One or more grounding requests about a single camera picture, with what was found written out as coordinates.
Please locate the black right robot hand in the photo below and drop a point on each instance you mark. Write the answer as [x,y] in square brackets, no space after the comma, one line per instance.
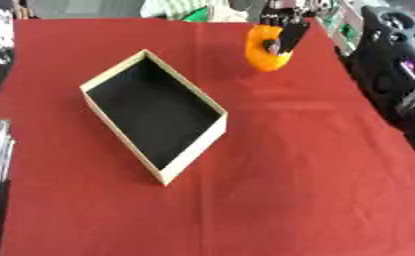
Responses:
[292,33]

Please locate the orange toy fruit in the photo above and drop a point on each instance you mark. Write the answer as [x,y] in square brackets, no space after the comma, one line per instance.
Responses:
[260,58]

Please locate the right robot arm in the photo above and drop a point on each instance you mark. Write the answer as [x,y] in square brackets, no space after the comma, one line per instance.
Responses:
[391,66]

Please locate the tan cardboard box black inside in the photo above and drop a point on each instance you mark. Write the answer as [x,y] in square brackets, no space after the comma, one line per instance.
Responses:
[158,110]

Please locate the green and white fabric bundle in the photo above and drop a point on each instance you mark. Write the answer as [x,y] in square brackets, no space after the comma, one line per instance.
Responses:
[193,10]

